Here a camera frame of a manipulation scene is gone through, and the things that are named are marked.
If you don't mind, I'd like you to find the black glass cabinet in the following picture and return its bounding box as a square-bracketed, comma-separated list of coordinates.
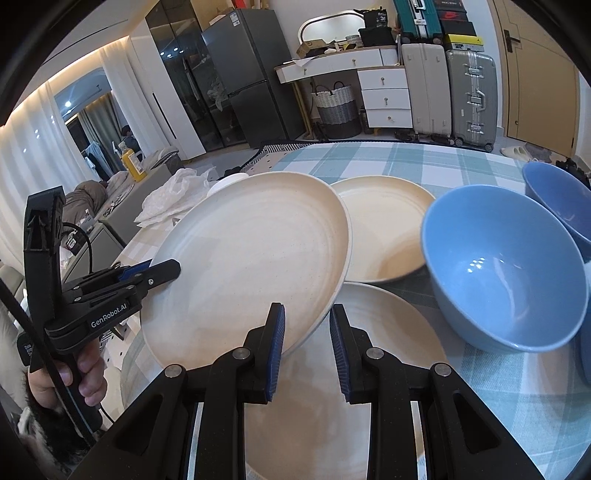
[145, 0, 250, 153]

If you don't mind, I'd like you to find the dotted rug striped border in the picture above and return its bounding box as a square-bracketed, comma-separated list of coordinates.
[231, 141, 324, 178]

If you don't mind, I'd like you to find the white plastic bag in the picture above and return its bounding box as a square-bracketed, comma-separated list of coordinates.
[136, 167, 218, 227]

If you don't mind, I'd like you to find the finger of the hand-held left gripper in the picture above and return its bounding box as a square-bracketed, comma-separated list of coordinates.
[83, 261, 153, 287]
[62, 259, 182, 305]

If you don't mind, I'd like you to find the white wardrobe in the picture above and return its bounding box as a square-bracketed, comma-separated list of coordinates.
[129, 32, 206, 160]

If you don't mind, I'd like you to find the yellow black shoe box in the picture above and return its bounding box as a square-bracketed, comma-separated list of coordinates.
[445, 34, 485, 51]

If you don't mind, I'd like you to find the oval mirror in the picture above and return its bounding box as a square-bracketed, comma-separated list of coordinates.
[299, 13, 368, 44]

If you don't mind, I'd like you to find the white vanity desk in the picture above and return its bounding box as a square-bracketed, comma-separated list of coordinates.
[274, 44, 414, 141]

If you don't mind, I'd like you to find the teal suitcase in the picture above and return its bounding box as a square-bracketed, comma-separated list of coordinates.
[393, 0, 445, 44]

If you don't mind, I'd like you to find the wooden door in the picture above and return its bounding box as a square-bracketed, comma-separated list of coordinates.
[492, 0, 583, 158]

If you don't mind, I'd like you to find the white curtain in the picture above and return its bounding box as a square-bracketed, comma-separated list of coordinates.
[0, 69, 139, 278]

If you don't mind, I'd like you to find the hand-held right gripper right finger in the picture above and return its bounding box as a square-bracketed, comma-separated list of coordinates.
[330, 302, 548, 480]

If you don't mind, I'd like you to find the woven laundry basket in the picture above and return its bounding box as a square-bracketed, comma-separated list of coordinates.
[310, 80, 362, 139]

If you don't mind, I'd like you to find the black printed shopping bag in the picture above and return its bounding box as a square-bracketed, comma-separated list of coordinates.
[364, 7, 393, 31]

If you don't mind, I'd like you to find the small cardboard box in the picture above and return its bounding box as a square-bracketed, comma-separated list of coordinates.
[296, 39, 326, 58]

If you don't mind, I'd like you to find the beige suitcase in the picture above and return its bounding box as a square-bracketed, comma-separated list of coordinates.
[401, 41, 454, 141]

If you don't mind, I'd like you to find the silver suitcase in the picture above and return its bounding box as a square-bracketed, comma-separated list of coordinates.
[445, 48, 498, 153]

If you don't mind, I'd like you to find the person's left hand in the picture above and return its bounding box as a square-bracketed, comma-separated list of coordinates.
[27, 342, 109, 409]

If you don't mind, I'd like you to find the grey refrigerator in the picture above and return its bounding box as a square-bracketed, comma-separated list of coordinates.
[201, 8, 305, 148]

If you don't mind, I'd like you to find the black shoe box red logo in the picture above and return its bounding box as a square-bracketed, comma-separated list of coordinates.
[436, 0, 469, 21]

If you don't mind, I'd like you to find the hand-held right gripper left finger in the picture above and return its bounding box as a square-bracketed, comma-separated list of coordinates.
[81, 302, 287, 480]

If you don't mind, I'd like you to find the scattered shoes pile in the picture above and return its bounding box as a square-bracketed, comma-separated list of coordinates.
[549, 154, 591, 180]

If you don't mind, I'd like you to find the light blue bowl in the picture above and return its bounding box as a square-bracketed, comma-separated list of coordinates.
[422, 185, 585, 354]

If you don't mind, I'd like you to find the cream plate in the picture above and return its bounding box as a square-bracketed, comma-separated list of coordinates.
[330, 175, 437, 283]
[245, 281, 451, 480]
[139, 172, 354, 370]

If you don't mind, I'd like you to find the person's left forearm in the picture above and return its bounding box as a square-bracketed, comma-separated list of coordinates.
[11, 397, 93, 467]

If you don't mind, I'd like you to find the yellow container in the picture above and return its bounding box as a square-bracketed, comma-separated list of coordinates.
[119, 148, 146, 181]

